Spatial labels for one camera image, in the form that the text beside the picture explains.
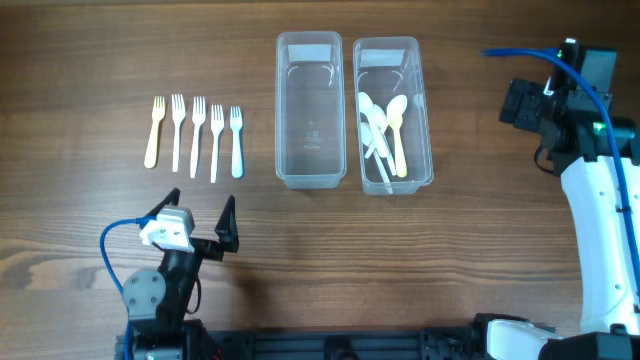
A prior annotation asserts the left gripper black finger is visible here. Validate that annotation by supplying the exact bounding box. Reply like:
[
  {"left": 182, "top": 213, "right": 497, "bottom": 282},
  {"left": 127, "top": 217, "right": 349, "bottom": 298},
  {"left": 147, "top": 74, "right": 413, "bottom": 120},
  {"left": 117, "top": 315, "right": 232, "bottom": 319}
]
[
  {"left": 214, "top": 195, "right": 239, "bottom": 253},
  {"left": 146, "top": 187, "right": 181, "bottom": 217}
]

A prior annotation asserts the white plastic fork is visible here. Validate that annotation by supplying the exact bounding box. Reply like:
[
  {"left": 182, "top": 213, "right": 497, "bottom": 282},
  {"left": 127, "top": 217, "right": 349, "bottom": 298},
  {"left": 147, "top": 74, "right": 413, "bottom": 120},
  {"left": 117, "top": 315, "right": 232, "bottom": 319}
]
[
  {"left": 210, "top": 104, "right": 225, "bottom": 184},
  {"left": 190, "top": 96, "right": 206, "bottom": 178},
  {"left": 171, "top": 94, "right": 186, "bottom": 173}
]

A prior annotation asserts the light blue plastic fork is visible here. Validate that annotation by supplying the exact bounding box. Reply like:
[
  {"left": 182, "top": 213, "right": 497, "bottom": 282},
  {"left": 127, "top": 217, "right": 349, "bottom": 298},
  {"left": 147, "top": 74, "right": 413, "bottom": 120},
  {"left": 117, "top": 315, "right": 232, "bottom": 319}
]
[{"left": 230, "top": 106, "right": 244, "bottom": 178}]

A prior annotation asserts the white plastic spoon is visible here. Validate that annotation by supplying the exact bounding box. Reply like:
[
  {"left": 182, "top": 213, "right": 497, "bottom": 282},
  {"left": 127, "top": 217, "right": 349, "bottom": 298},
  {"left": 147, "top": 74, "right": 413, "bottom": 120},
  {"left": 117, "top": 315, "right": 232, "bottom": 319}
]
[
  {"left": 359, "top": 122, "right": 393, "bottom": 194},
  {"left": 373, "top": 105, "right": 397, "bottom": 176},
  {"left": 357, "top": 92, "right": 389, "bottom": 158},
  {"left": 382, "top": 95, "right": 408, "bottom": 133}
]

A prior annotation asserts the yellow plastic spoon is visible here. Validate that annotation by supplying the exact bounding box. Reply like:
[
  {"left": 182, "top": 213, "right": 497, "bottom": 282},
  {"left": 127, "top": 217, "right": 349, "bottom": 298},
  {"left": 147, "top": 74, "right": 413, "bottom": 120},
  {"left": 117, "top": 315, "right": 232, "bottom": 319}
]
[{"left": 389, "top": 115, "right": 408, "bottom": 178}]

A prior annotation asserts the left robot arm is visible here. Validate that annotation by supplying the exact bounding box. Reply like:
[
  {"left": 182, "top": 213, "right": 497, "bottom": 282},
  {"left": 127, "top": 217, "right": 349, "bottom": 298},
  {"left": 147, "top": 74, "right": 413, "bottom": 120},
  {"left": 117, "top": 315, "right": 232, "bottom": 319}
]
[{"left": 114, "top": 188, "right": 239, "bottom": 359}]

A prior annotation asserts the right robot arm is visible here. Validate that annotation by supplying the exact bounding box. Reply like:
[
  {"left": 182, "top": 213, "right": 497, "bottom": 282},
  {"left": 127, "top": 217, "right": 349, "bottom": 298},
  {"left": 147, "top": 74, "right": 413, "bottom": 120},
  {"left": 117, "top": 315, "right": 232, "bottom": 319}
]
[{"left": 463, "top": 38, "right": 639, "bottom": 359}]

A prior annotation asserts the right clear plastic container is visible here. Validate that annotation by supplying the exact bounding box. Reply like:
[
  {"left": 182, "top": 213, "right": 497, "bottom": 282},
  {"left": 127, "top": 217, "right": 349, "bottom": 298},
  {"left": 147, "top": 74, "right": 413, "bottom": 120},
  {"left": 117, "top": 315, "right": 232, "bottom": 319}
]
[{"left": 353, "top": 36, "right": 434, "bottom": 195}]

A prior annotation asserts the clear plastic container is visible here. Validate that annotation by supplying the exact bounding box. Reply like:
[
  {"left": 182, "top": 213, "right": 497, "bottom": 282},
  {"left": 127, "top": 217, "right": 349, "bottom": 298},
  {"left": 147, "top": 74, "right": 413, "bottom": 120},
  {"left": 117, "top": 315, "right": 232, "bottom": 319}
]
[
  {"left": 275, "top": 31, "right": 347, "bottom": 189},
  {"left": 353, "top": 36, "right": 434, "bottom": 195}
]

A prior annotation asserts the left clear plastic container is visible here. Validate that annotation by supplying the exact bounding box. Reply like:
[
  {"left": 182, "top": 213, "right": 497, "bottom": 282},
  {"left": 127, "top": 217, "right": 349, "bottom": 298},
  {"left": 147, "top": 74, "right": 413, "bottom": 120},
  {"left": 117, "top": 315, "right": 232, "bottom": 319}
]
[{"left": 275, "top": 31, "right": 347, "bottom": 189}]

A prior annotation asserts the yellow plastic fork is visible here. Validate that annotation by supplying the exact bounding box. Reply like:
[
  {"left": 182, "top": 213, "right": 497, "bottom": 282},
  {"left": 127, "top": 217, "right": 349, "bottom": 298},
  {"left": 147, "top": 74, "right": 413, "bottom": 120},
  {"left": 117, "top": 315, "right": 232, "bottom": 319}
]
[{"left": 144, "top": 96, "right": 166, "bottom": 169}]

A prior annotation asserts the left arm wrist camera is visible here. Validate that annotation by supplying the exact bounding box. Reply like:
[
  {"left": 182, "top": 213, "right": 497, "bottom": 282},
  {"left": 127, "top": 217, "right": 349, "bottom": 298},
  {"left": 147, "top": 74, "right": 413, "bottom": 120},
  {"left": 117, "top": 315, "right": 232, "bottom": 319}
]
[{"left": 140, "top": 205, "right": 195, "bottom": 253}]

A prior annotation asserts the left blue cable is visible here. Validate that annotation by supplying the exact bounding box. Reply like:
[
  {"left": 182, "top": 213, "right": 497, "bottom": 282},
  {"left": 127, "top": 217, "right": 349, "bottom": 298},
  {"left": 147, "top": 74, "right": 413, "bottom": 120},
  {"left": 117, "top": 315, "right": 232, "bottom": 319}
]
[{"left": 99, "top": 216, "right": 156, "bottom": 360}]

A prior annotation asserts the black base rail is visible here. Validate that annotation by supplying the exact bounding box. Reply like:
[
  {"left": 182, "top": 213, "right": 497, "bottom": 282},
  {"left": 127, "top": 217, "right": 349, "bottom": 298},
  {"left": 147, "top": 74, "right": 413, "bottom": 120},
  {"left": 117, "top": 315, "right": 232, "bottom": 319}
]
[{"left": 114, "top": 327, "right": 481, "bottom": 360}]

